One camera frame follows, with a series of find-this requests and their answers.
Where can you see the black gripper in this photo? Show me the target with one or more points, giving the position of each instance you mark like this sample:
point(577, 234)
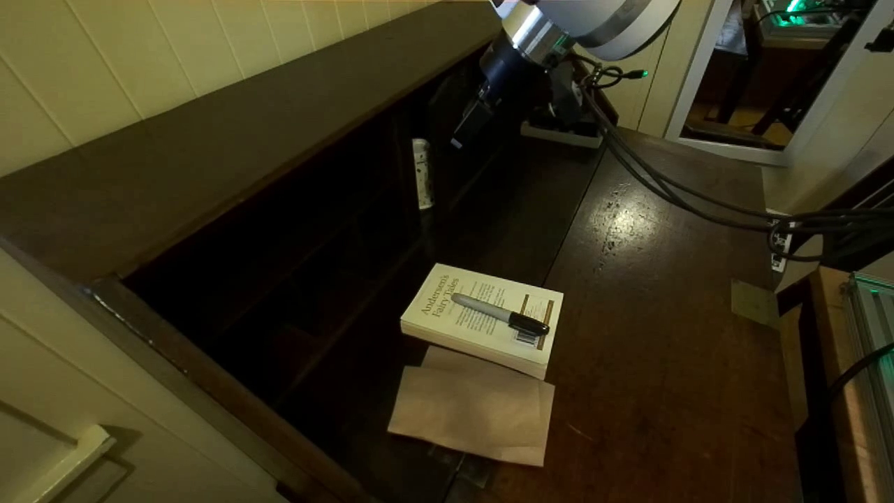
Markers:
point(521, 78)

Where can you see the speckled white paper cup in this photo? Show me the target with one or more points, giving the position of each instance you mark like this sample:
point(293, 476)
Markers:
point(422, 174)

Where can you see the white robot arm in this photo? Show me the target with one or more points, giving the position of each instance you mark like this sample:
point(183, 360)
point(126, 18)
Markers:
point(587, 22)

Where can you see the white room door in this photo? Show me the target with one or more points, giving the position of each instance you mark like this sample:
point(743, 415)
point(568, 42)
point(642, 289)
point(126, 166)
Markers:
point(838, 100)

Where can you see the black and silver pen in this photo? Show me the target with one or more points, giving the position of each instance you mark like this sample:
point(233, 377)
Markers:
point(492, 311)

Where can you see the light wooden stand table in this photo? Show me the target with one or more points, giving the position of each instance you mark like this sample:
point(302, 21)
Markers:
point(743, 93)

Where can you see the dark wooden secretary desk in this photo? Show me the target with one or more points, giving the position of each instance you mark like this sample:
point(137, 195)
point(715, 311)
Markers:
point(186, 167)

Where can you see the white perforated plate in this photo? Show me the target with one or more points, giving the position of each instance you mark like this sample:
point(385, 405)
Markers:
point(778, 246)

